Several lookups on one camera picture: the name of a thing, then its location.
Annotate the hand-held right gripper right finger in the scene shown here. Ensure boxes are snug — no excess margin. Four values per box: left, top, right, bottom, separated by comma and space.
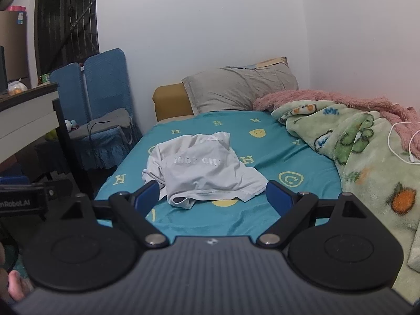
256, 180, 370, 249

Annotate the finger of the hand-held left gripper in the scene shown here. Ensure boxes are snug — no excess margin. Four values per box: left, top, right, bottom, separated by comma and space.
43, 178, 75, 201

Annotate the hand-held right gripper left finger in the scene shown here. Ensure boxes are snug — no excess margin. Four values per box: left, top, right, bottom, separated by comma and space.
59, 180, 170, 249

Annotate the white t-shirt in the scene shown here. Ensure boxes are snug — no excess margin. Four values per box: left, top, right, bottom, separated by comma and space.
142, 131, 269, 209

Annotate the person's left hand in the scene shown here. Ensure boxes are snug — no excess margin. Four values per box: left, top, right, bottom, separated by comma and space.
0, 243, 34, 302

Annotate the teal printed bed sheet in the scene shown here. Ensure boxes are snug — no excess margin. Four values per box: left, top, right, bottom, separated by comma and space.
93, 111, 348, 242

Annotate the green cartoon fleece blanket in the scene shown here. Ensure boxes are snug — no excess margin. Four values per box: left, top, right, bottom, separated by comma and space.
272, 100, 420, 302

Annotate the mustard bed headboard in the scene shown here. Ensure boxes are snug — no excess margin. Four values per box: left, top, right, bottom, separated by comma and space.
152, 83, 195, 123

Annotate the bag of oranges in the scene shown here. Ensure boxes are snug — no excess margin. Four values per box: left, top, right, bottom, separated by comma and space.
7, 80, 29, 96

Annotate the grey pillow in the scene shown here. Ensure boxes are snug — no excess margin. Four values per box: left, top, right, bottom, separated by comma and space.
181, 62, 299, 116

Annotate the blue folding chair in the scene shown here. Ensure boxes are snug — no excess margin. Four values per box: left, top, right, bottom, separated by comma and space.
49, 48, 143, 171

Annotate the pink fuzzy blanket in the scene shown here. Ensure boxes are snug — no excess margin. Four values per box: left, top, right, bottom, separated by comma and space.
253, 89, 420, 160

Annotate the black monitor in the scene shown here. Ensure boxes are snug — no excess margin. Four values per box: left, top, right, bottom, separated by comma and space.
0, 46, 8, 94

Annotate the yellow patterned pillow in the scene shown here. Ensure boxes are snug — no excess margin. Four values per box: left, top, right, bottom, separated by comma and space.
243, 57, 289, 71

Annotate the cardboard box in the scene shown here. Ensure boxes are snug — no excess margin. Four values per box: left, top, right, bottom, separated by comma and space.
0, 10, 31, 89

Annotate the dark window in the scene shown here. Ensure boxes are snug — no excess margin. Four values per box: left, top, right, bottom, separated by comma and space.
34, 0, 100, 77

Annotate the black cable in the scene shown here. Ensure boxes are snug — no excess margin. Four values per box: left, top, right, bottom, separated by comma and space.
86, 120, 112, 145

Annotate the white desk with black frame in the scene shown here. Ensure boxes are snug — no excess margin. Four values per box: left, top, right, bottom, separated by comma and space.
0, 83, 96, 201

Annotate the white charging cable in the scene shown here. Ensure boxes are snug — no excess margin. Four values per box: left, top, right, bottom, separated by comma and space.
388, 122, 420, 164

